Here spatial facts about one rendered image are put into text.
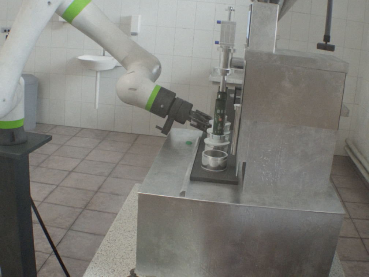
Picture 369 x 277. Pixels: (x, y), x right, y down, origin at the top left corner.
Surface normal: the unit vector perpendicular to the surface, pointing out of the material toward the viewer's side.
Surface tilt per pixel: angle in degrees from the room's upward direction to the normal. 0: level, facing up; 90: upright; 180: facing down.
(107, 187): 0
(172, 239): 90
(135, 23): 90
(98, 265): 0
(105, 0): 90
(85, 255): 0
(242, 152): 90
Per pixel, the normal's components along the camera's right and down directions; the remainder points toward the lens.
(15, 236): -0.18, 0.25
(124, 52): 0.05, 0.25
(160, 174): 0.08, -0.96
